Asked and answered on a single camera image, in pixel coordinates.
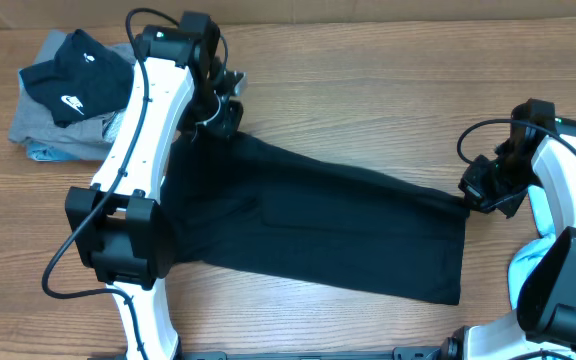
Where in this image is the black t-shirt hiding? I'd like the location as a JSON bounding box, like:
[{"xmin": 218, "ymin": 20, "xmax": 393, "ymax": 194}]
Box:
[{"xmin": 161, "ymin": 133, "xmax": 469, "ymax": 305}]

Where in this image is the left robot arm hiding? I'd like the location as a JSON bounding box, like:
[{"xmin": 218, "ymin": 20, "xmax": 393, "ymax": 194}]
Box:
[{"xmin": 65, "ymin": 11, "xmax": 247, "ymax": 359}]

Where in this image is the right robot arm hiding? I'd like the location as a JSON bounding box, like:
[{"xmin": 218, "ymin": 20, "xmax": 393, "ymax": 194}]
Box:
[{"xmin": 440, "ymin": 98, "xmax": 576, "ymax": 359}]

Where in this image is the folded black Nike shirt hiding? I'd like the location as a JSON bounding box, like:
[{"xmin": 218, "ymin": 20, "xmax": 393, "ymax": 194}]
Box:
[{"xmin": 20, "ymin": 29, "xmax": 134, "ymax": 128}]

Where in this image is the folded light blue garment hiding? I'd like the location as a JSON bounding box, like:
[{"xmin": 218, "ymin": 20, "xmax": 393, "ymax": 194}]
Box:
[{"xmin": 25, "ymin": 142, "xmax": 78, "ymax": 162}]

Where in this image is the folded grey garment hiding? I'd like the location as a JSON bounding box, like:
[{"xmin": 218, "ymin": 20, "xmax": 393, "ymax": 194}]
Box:
[{"xmin": 8, "ymin": 30, "xmax": 136, "ymax": 160}]

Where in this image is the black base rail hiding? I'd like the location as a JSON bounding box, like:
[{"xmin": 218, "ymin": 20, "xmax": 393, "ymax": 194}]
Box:
[{"xmin": 173, "ymin": 347, "xmax": 441, "ymax": 360}]

